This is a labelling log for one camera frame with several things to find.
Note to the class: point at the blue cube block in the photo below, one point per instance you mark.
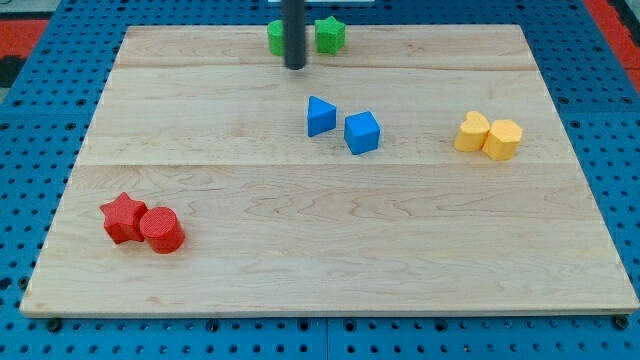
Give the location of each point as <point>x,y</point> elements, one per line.
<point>361,133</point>

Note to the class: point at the blue triangle block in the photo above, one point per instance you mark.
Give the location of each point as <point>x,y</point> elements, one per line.
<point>321,116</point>

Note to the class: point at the light wooden board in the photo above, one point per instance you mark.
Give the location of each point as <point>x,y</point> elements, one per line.
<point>206,121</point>

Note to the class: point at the green star block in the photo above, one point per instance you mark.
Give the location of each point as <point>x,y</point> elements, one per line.
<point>330,35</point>

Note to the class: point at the green cylinder block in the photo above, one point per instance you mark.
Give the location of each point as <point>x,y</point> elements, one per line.
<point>275,37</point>

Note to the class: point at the yellow heart block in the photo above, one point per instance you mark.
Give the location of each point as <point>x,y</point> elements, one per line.
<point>472,132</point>

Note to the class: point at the red cylinder block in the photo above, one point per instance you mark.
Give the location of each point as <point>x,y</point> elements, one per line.
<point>162,230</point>

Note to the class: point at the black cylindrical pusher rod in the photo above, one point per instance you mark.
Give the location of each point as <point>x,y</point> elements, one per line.
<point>293,15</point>

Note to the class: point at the yellow hexagon block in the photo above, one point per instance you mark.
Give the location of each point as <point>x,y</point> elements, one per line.
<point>502,140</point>

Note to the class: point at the red star block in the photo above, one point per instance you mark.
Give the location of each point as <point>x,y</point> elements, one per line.
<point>122,218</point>

